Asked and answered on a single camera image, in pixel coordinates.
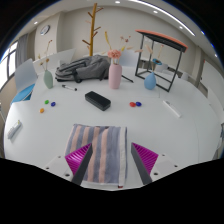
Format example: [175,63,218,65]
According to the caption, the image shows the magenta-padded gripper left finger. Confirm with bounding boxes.
[42,143,93,186]

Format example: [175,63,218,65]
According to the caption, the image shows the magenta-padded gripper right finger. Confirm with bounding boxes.
[129,142,181,186]

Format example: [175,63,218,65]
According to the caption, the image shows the grey striped towel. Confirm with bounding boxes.
[64,123,128,187]

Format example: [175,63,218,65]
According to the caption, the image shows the black rectangular case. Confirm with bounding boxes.
[84,90,112,112]

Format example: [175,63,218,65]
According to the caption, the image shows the white remote control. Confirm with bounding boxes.
[7,119,23,140]

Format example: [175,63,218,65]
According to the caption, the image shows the black marker pen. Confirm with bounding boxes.
[61,84,78,92]

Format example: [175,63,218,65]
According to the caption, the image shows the blue vase with dried stems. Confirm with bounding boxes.
[143,44,164,91]

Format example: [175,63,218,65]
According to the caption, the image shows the green vase with dried flowers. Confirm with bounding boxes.
[37,39,54,90]

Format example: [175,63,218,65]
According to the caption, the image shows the pink vase with flowers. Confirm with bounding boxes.
[104,30,134,90]

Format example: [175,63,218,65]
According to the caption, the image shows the grey backpack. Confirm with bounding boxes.
[54,54,112,84]

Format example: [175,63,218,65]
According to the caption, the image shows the white chair with blue seat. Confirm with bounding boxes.
[10,58,38,104]

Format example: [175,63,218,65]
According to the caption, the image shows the window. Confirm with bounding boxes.
[0,41,19,91]

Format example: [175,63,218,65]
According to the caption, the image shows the grey curtain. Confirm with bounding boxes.
[15,33,29,66]

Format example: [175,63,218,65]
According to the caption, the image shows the black-framed orange-topped side table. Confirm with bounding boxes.
[134,29,189,93]

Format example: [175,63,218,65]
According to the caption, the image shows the wooden coat rack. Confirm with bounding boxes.
[81,2,104,57]

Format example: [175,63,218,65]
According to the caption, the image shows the ceiling light strip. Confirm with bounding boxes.
[128,0,197,37]

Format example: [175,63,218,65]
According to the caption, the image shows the recessed ceiling spotlights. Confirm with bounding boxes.
[33,0,159,26]

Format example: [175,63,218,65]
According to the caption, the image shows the round wall clock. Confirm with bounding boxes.
[39,24,51,36]

